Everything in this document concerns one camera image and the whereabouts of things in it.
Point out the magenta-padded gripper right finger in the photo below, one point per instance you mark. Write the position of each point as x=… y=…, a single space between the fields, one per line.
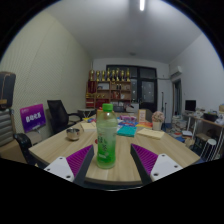
x=163 y=165

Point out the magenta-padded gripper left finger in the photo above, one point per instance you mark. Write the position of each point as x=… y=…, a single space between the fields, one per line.
x=60 y=166

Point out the green tea bottle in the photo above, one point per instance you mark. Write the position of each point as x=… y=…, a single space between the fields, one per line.
x=106 y=140

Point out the pale yellow book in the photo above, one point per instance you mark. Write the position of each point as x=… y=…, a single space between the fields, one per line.
x=150 y=133

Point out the small steel bowl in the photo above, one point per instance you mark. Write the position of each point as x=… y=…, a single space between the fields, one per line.
x=73 y=134

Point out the orange booklet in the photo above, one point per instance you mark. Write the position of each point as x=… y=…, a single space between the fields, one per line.
x=145 y=125

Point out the pink flowers in white pot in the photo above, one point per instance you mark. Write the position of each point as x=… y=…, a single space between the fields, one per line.
x=157 y=117

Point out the cream-coloured book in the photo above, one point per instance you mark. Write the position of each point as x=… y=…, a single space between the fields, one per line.
x=88 y=126

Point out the teal book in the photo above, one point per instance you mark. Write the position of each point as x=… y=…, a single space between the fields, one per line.
x=127 y=131

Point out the white round stool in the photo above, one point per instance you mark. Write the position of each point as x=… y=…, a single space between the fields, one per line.
x=210 y=143

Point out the black office chair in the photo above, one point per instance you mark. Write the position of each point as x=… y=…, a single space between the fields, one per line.
x=58 y=115

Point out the upright orange box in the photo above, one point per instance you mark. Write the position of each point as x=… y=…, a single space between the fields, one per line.
x=142 y=115

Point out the yellow booklet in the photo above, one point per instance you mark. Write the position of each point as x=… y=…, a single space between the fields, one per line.
x=87 y=119

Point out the blue printed magazine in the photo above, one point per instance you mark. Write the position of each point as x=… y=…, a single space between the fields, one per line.
x=127 y=123

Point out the purple sign board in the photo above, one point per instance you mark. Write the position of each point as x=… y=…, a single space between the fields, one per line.
x=32 y=117

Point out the pink package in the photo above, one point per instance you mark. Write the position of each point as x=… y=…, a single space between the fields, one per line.
x=128 y=118

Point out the small round side table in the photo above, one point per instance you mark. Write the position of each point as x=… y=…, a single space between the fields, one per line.
x=86 y=111

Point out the cluttered side desk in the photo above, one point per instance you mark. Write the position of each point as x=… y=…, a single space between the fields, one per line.
x=208 y=121

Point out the black computer monitor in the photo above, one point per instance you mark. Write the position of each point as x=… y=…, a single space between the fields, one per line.
x=190 y=105

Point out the black framed glass door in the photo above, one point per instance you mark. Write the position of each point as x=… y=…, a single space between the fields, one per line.
x=146 y=90

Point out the wooden shelf unit with trophies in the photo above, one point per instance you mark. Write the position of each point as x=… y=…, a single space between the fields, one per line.
x=108 y=93

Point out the ceiling tube light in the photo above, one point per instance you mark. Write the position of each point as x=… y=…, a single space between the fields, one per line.
x=142 y=4

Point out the white wall air conditioner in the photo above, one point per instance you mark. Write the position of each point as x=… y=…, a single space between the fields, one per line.
x=176 y=71

